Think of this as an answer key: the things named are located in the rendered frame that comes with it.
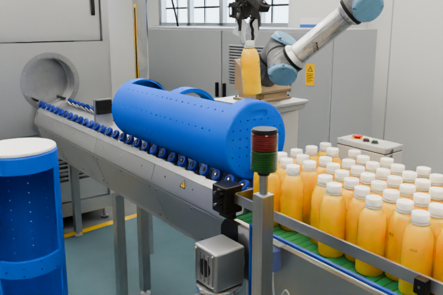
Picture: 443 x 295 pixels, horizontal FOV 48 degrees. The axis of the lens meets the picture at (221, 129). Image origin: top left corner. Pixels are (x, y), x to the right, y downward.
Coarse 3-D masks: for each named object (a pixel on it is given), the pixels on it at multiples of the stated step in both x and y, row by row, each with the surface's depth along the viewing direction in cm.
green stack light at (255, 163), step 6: (252, 156) 116; (258, 156) 114; (264, 156) 114; (270, 156) 114; (276, 156) 116; (252, 162) 116; (258, 162) 115; (264, 162) 114; (270, 162) 114; (276, 162) 116; (252, 168) 116; (258, 168) 115; (264, 168) 115; (270, 168) 115; (276, 168) 116
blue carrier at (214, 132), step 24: (120, 96) 228; (144, 96) 213; (168, 96) 201; (192, 96) 191; (120, 120) 228; (144, 120) 208; (168, 120) 194; (192, 120) 181; (216, 120) 171; (240, 120) 168; (264, 120) 175; (168, 144) 199; (192, 144) 182; (216, 144) 169; (240, 144) 170; (216, 168) 180; (240, 168) 172
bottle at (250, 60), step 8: (248, 48) 178; (248, 56) 177; (256, 56) 178; (248, 64) 178; (256, 64) 178; (248, 72) 178; (256, 72) 179; (248, 80) 179; (256, 80) 179; (248, 88) 180; (256, 88) 180
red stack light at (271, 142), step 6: (252, 138) 115; (258, 138) 113; (264, 138) 113; (270, 138) 113; (276, 138) 114; (252, 144) 115; (258, 144) 114; (264, 144) 113; (270, 144) 114; (276, 144) 115; (252, 150) 116; (258, 150) 114; (264, 150) 114; (270, 150) 114; (276, 150) 115
